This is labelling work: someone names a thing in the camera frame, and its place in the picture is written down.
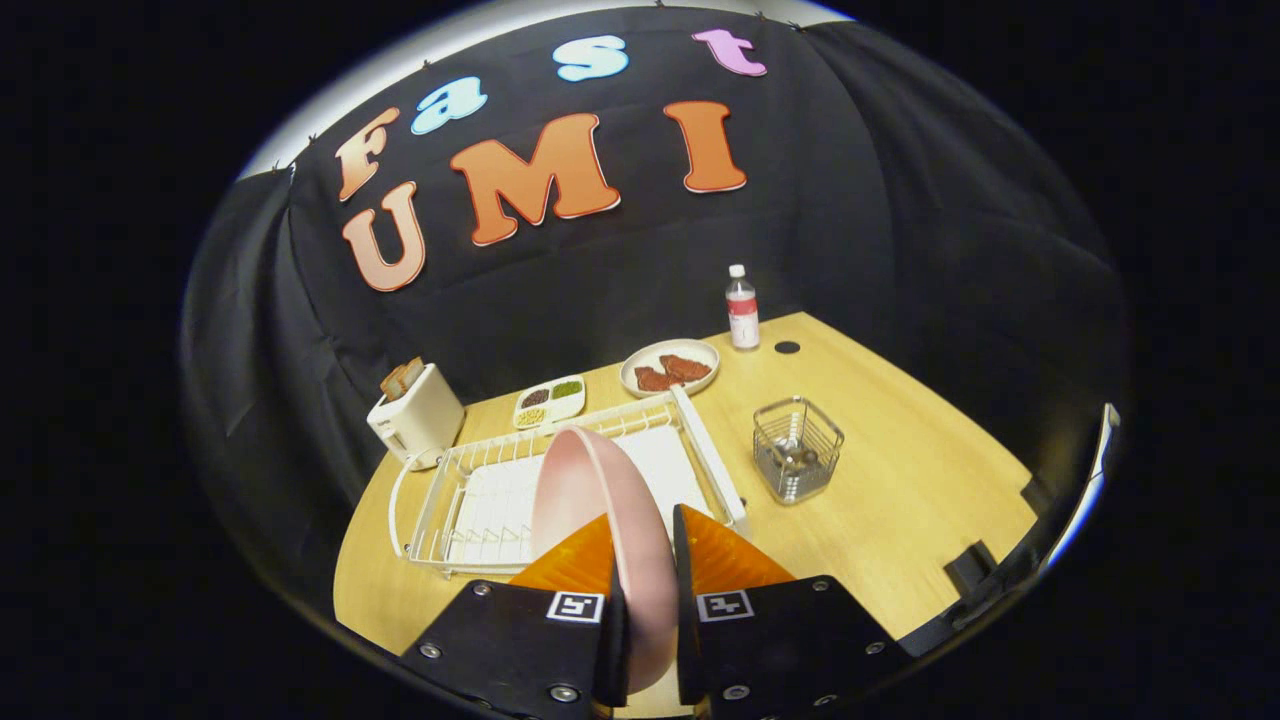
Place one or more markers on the white panel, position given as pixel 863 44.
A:
pixel 1095 470

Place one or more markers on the brown toast slice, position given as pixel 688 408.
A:
pixel 412 372
pixel 392 384

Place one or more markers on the clear water bottle red label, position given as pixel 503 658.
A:
pixel 742 315

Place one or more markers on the black table clamp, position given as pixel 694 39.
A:
pixel 970 568
pixel 1037 497

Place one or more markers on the red meat piece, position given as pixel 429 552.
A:
pixel 652 379
pixel 685 368

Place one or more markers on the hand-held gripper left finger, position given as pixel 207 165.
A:
pixel 615 660

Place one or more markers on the white divided dish with beans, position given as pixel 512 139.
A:
pixel 550 403

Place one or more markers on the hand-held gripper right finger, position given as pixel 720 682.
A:
pixel 688 640

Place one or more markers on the pink plate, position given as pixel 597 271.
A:
pixel 620 520

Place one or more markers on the white plate with meat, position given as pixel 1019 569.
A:
pixel 640 356

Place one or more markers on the white toaster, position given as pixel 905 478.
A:
pixel 425 420

